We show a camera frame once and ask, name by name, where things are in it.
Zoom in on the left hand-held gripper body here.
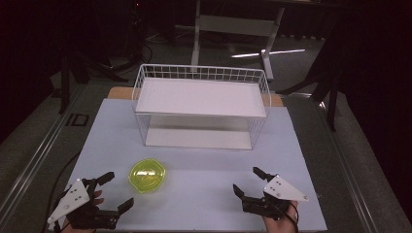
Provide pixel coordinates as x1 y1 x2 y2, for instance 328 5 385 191
47 178 120 231

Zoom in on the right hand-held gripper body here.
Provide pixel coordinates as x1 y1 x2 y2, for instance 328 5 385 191
242 175 309 221

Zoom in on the yellow-green plastic bowl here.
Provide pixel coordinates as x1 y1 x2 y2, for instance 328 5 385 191
128 157 167 195

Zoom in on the white wire shelf rack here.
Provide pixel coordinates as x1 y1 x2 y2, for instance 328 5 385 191
131 63 272 151

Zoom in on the person's left hand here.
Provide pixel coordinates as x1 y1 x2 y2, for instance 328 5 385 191
60 189 106 233

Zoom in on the person's right hand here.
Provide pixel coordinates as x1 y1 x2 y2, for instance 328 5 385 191
261 200 299 233

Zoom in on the pale blue table mat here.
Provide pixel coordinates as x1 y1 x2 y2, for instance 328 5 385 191
48 98 328 233

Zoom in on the black stand with angled legs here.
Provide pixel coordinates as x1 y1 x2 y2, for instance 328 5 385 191
276 48 344 132

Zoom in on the black tripod stand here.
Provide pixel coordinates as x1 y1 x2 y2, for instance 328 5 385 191
57 48 130 115

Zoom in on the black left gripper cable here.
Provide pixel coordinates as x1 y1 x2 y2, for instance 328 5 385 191
41 150 82 233

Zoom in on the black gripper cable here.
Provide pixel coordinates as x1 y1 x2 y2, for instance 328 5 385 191
279 203 299 233
41 150 82 233

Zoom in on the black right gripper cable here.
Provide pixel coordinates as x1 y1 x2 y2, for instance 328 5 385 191
279 203 299 233

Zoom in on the metal floor rail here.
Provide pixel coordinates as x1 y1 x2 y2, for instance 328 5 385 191
319 100 381 233
0 84 86 224

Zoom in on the black square floor bracket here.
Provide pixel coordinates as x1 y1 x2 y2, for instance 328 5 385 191
65 113 90 127

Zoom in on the white metal stand frame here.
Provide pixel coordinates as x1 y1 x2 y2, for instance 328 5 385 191
189 0 287 82

